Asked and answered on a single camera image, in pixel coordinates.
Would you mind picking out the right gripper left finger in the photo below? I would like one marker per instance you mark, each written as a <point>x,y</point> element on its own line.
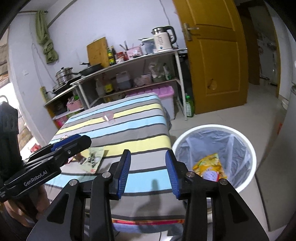
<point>119,171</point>

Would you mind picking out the green hanging cloth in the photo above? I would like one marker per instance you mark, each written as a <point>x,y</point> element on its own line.
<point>43,38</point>

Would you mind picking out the yellow snack bag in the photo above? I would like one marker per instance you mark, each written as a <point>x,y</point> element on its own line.
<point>210,162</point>

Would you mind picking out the white electric kettle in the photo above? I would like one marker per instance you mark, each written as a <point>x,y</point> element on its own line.
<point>164,38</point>

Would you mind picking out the white trash bin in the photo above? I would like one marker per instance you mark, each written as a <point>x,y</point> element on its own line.
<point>217,151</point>

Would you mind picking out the dark oil bottle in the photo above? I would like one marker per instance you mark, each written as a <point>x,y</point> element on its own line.
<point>110,57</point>

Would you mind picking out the pink utensil holder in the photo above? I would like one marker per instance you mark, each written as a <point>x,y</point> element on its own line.
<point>134,52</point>

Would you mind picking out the wooden side shelf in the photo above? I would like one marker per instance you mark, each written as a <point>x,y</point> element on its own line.
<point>57,107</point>

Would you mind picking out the yellow wooden door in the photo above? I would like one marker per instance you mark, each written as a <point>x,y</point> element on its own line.
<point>217,53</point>

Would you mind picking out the wooden cutting board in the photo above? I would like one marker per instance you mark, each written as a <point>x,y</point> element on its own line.
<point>97,53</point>

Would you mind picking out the left hand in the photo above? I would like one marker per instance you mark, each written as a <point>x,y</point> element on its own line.
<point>19,213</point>

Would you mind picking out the black frying pan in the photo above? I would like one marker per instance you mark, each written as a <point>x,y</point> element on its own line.
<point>90,68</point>

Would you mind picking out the pale green snack wrapper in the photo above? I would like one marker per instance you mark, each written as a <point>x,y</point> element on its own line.
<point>91,159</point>

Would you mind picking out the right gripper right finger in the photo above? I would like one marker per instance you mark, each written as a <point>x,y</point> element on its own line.
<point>177,176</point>

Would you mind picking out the striped tablecloth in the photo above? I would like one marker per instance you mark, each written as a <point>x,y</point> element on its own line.
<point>140,125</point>

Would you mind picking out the pink plastic wrapper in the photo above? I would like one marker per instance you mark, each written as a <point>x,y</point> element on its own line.
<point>108,116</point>

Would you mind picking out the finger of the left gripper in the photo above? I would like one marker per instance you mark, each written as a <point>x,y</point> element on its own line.
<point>64,141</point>

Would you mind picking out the pink lid storage box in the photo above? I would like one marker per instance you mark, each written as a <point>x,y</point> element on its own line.
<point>164,92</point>

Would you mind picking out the white metal shelf rack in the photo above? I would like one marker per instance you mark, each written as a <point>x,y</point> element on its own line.
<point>141,72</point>

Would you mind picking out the pink plastic basket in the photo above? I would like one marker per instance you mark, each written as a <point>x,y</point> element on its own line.
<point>74,104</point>

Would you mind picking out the stainless steel steamer pot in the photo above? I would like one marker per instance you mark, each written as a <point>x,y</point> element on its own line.
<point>65,74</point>

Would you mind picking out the green detergent bottle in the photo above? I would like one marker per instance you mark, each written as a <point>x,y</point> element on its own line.
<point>189,106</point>

